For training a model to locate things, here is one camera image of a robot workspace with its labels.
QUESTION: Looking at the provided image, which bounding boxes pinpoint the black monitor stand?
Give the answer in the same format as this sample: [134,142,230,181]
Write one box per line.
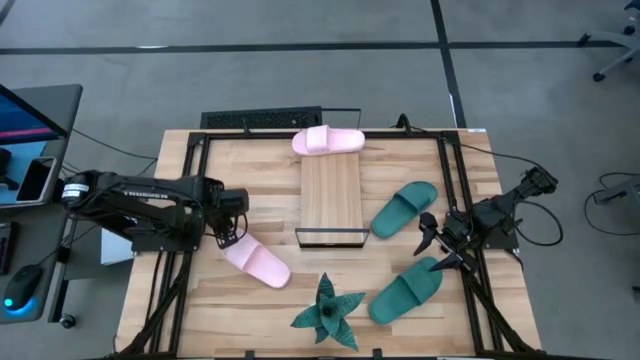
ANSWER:
[0,147,21,192]

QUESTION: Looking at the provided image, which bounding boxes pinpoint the green slide sandal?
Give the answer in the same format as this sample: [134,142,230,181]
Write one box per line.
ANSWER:
[369,180,440,240]
[367,256,444,327]

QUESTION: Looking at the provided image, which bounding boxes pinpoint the black aluminium extrusion frame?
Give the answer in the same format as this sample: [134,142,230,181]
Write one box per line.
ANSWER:
[117,128,544,360]

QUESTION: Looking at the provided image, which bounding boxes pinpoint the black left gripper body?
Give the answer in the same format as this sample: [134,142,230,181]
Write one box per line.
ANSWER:
[217,187,250,217]

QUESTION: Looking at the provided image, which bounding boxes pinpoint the black computer mouse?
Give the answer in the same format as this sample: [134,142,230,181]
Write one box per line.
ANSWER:
[3,263,44,312]

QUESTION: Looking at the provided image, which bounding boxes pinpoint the grey office chair base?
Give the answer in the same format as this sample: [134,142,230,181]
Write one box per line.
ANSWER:
[577,0,640,84]

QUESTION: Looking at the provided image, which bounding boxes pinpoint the black floor cable loop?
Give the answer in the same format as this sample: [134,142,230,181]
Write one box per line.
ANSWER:
[583,172,640,237]

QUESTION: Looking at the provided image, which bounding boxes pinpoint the pink slide sandal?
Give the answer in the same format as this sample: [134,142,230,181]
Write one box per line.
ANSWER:
[220,230,292,290]
[291,124,367,158]

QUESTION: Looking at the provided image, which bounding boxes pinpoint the wooden shelf with black frame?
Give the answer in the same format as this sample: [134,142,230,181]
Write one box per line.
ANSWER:
[294,107,371,250]

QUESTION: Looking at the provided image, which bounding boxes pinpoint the white box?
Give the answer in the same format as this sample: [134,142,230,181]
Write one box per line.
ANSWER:
[99,228,135,266]

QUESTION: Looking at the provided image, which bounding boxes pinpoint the black keyboard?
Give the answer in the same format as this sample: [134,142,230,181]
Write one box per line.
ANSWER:
[0,222,19,276]

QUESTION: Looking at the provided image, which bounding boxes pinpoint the grey desk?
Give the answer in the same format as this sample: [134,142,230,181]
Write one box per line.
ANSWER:
[0,83,84,326]

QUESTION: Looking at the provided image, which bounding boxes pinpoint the computer monitor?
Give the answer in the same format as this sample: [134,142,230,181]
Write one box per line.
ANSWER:
[0,83,70,147]

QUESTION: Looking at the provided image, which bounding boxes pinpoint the thin black desk cable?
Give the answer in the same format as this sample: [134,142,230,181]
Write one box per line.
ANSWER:
[69,127,159,162]

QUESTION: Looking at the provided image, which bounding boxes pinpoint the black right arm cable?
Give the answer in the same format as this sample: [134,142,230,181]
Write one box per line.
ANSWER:
[457,141,565,248]

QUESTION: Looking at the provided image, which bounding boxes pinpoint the grey metal stand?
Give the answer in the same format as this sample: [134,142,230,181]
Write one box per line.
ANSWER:
[593,175,640,206]

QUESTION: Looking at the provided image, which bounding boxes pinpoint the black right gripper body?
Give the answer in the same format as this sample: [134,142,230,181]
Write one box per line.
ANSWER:
[435,209,480,275]

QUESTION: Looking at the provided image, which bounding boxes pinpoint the smartphone with light case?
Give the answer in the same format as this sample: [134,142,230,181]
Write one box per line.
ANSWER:
[15,156,57,204]

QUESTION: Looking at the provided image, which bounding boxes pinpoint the potted green artificial plant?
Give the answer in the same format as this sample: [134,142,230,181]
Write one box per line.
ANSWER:
[290,272,367,352]

